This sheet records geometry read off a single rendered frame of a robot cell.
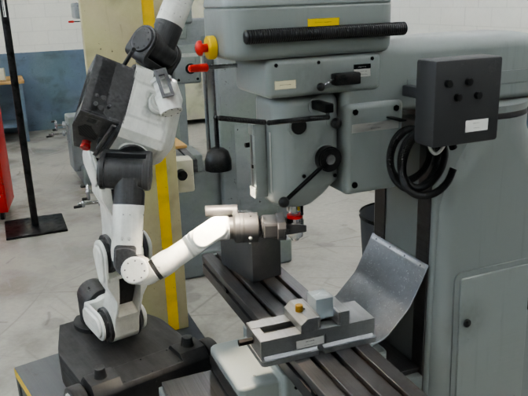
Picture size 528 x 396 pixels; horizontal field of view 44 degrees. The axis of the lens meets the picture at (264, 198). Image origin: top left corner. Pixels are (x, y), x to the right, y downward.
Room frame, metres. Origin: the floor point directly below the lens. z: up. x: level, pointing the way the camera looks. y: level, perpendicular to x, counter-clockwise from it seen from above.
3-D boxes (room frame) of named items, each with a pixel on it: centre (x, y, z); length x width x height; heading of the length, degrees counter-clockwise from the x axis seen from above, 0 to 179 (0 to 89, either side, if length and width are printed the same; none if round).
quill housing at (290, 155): (1.80, -0.09, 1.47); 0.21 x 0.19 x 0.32; 22
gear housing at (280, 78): (1.81, -0.13, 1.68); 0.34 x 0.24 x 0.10; 112
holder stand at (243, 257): (2.17, 0.06, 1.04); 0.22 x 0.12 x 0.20; 33
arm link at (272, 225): (1.79, 0.00, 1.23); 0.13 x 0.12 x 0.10; 4
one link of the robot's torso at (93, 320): (2.34, 0.61, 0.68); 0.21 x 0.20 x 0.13; 35
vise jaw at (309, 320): (1.63, -0.10, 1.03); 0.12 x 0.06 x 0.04; 20
